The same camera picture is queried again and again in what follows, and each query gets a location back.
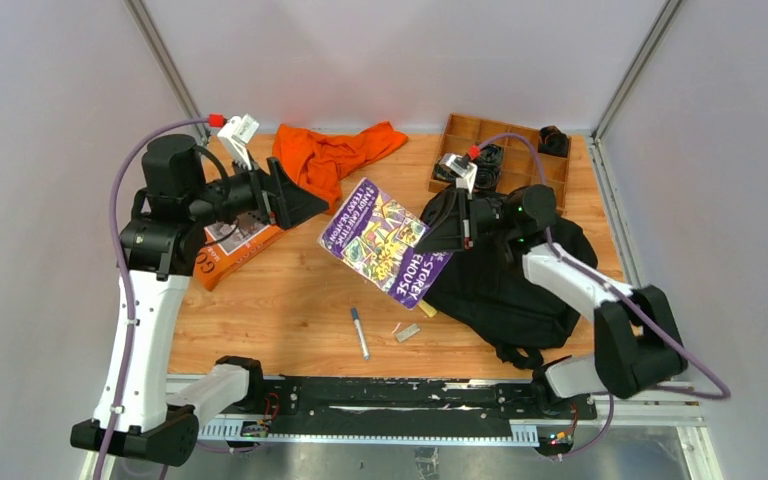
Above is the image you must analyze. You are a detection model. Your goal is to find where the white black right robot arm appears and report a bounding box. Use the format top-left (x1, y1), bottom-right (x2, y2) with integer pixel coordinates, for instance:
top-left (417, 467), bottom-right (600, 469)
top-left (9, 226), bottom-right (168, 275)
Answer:
top-left (419, 184), bottom-right (688, 418)

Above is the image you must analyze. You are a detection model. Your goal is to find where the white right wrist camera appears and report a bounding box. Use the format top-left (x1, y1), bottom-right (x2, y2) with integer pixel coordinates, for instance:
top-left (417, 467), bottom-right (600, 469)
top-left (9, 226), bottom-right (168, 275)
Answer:
top-left (438, 153), bottom-right (478, 195)

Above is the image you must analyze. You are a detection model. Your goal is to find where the wooden compartment tray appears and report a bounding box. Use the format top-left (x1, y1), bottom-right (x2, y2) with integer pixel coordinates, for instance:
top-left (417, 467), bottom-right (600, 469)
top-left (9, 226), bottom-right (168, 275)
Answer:
top-left (439, 113), bottom-right (572, 214)

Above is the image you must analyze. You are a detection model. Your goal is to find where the purple paperback book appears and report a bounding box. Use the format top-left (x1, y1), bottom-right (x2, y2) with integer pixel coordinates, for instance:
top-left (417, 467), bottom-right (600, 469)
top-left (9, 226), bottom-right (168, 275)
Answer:
top-left (318, 178), bottom-right (451, 310)

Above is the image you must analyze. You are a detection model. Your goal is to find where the black student backpack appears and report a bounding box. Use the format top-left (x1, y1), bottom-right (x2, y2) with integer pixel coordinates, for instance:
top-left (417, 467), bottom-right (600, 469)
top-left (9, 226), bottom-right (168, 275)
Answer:
top-left (424, 185), bottom-right (599, 370)

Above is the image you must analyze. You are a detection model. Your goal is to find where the orange cover book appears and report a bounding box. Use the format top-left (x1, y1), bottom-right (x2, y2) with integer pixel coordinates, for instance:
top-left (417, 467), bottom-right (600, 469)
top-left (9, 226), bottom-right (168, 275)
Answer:
top-left (194, 212), bottom-right (285, 291)

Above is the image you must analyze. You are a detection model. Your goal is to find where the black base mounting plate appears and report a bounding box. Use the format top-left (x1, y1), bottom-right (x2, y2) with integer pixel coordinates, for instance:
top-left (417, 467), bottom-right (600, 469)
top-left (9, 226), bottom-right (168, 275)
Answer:
top-left (201, 375), bottom-right (599, 440)

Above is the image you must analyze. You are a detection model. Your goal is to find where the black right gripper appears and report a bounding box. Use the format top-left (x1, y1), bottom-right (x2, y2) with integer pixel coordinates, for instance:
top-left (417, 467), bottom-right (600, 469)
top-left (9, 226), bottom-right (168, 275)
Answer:
top-left (411, 188), bottom-right (519, 255)

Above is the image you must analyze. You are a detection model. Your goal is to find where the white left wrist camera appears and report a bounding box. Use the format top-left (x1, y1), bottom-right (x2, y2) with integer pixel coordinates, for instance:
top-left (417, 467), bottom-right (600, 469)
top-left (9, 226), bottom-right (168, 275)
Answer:
top-left (217, 114), bottom-right (259, 171)

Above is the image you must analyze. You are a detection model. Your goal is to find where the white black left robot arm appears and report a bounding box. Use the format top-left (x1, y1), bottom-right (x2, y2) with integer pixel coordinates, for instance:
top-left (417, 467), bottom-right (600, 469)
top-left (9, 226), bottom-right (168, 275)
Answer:
top-left (70, 134), bottom-right (328, 468)

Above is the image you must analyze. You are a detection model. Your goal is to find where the aluminium frame rail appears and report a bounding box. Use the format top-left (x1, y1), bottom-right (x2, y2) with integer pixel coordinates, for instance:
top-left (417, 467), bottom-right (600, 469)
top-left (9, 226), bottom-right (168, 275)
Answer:
top-left (70, 367), bottom-right (704, 467)

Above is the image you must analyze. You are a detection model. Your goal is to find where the pink yellow highlighter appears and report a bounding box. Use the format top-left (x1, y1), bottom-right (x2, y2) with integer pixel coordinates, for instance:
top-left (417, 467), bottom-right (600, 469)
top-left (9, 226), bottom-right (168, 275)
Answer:
top-left (417, 301), bottom-right (438, 318)

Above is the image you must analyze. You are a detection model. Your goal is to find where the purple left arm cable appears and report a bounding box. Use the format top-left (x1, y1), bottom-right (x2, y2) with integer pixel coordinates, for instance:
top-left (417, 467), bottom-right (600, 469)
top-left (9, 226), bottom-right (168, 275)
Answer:
top-left (91, 115), bottom-right (226, 480)

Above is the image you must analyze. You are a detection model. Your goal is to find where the orange cloth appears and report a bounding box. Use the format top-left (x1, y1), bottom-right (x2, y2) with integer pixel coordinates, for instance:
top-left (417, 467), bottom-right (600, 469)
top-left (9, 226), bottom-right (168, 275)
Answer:
top-left (272, 121), bottom-right (409, 215)

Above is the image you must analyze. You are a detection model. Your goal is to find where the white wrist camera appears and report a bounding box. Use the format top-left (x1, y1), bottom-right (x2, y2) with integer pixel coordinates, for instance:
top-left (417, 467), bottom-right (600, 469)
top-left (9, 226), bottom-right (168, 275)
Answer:
top-left (438, 153), bottom-right (478, 195)
top-left (217, 114), bottom-right (259, 171)

